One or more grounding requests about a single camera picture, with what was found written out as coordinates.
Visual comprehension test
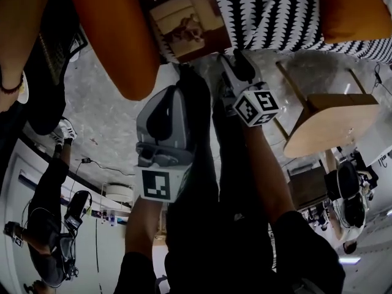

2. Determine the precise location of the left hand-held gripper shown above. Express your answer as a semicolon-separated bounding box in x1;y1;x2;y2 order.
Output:
134;83;197;204

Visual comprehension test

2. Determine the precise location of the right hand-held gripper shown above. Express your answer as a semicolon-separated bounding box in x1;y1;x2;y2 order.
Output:
217;48;281;129

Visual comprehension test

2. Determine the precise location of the brown book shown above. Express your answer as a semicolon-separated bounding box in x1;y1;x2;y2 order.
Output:
137;0;233;63

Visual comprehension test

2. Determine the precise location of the person's right forearm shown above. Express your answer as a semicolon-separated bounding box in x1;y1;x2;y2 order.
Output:
241;123;298;226

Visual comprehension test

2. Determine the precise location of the person's left forearm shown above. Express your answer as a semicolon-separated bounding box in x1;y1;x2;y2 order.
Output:
124;194;168;258

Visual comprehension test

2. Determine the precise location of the wooden coffee table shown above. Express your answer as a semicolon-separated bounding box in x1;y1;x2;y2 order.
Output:
274;58;380;159

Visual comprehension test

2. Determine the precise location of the white round side table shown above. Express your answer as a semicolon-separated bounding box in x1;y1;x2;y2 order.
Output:
102;181;136;210

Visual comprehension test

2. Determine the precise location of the person's black clothing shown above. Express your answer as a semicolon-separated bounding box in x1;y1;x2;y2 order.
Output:
113;62;347;294

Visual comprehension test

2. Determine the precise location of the large orange cushion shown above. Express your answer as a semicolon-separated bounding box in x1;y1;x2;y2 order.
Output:
318;0;392;45

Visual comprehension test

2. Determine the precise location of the black metal chair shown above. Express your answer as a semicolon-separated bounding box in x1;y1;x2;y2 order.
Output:
36;26;90;85

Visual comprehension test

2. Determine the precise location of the dark brown wooden box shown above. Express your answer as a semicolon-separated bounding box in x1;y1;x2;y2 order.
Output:
287;163;331;211

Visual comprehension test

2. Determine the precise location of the white worktable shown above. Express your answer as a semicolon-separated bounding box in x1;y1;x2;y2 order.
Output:
0;133;135;294

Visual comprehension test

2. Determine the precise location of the white round plate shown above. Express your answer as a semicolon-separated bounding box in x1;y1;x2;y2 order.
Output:
17;70;31;105

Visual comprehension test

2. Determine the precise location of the black floor cable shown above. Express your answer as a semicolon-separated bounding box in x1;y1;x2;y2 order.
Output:
69;156;139;177
372;62;387;89

